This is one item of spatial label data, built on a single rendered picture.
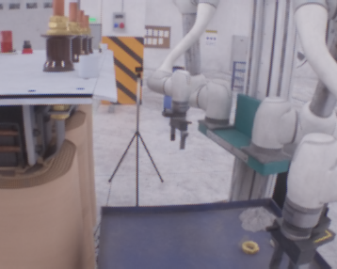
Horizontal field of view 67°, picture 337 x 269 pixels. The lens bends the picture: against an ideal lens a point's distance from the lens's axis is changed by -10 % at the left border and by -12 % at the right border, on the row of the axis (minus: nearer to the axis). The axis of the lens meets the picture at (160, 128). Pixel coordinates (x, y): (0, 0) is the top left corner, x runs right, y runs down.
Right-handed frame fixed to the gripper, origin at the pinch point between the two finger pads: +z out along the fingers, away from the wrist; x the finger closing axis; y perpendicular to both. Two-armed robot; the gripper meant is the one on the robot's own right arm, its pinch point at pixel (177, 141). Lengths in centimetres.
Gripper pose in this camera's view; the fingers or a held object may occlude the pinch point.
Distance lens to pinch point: 154.0
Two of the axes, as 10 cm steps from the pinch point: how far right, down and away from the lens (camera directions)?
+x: -3.4, -3.0, 8.9
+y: 9.4, -0.6, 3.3
